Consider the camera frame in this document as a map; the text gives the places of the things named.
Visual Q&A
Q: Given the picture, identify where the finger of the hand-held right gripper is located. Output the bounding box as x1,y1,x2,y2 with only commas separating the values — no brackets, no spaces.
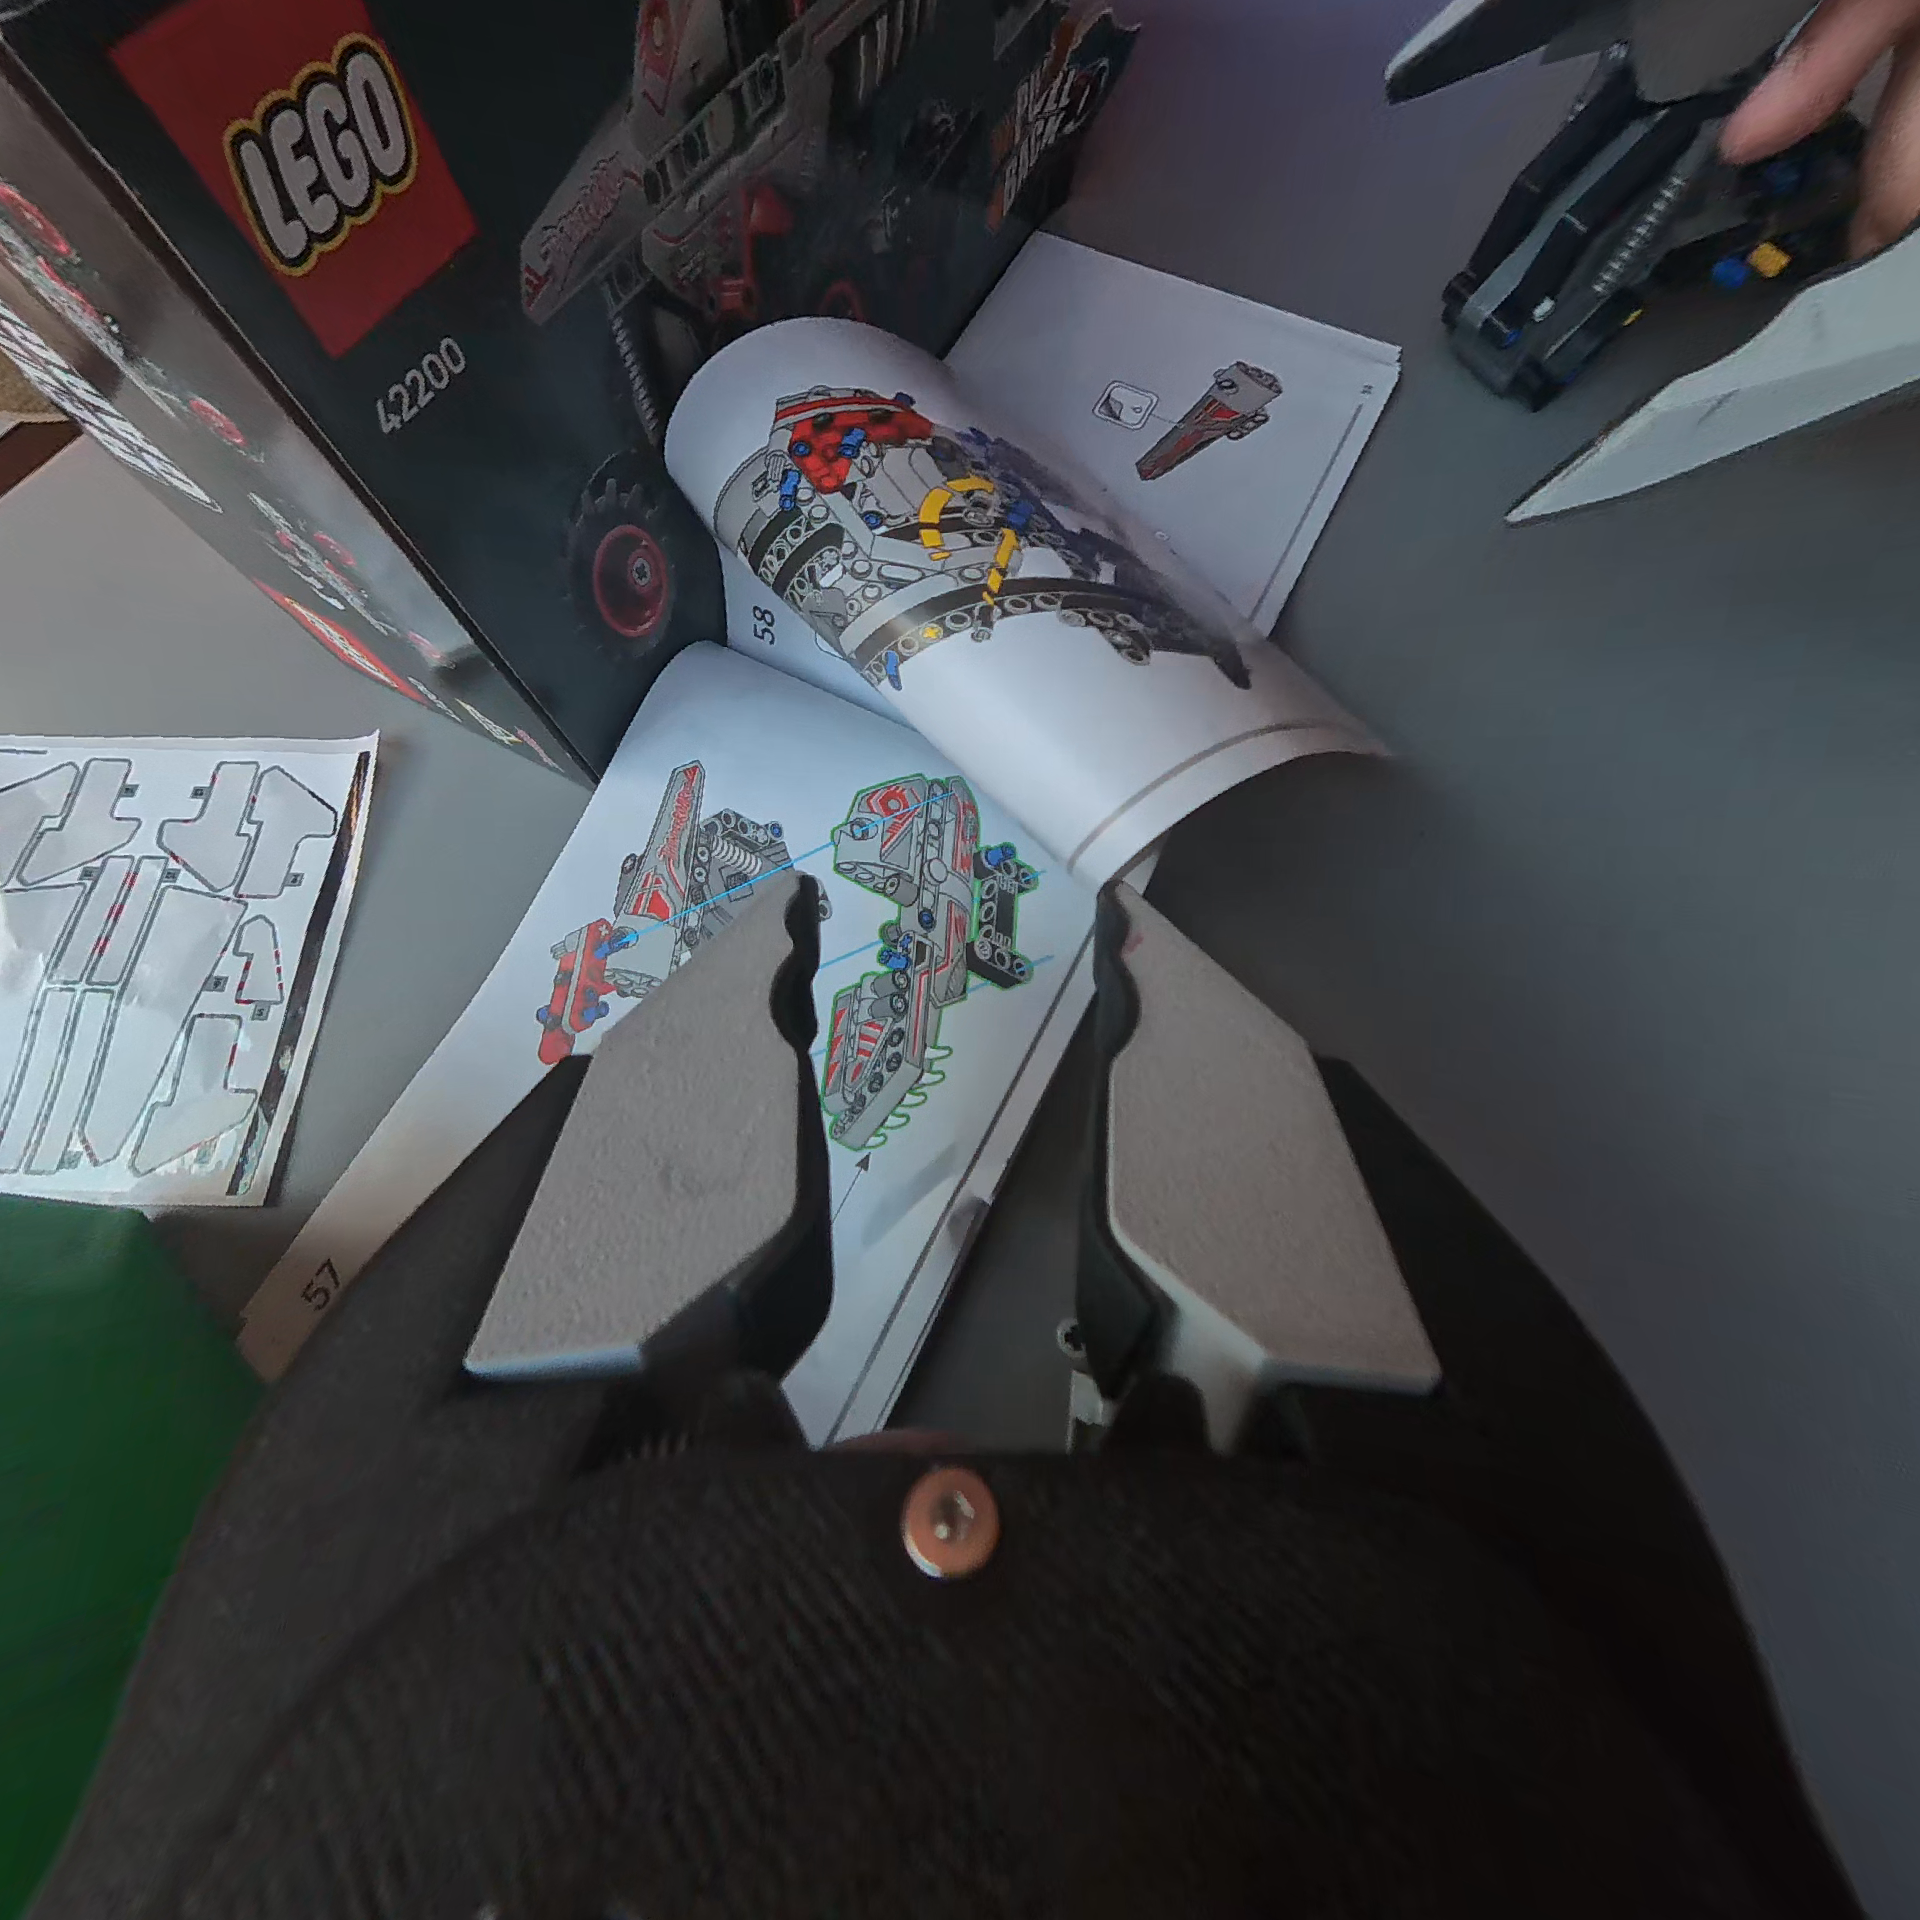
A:
1382,0,1823,108
1505,210,1920,529

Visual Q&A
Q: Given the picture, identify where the black lego set box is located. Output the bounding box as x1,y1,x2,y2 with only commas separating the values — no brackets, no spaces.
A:
0,0,1142,788

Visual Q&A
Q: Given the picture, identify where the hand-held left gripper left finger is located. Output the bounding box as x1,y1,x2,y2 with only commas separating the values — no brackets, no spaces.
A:
462,872,836,1403

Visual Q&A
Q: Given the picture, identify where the lego instruction booklet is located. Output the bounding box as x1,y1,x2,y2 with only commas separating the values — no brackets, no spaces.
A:
241,232,1404,1450

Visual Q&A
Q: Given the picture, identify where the black grey lego truck model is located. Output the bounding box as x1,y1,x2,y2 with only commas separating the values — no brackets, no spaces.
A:
1439,46,1877,410

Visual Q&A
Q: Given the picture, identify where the person's right hand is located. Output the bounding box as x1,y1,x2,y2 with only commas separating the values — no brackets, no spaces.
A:
1716,0,1920,266

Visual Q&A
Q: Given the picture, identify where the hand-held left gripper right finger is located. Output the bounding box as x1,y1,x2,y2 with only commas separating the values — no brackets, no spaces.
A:
1071,882,1444,1456

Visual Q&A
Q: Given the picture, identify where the lego sticker sheet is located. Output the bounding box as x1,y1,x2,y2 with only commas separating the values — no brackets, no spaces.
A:
0,732,380,1208

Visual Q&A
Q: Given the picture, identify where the green box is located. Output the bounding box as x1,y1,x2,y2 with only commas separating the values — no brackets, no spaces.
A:
0,1192,273,1862

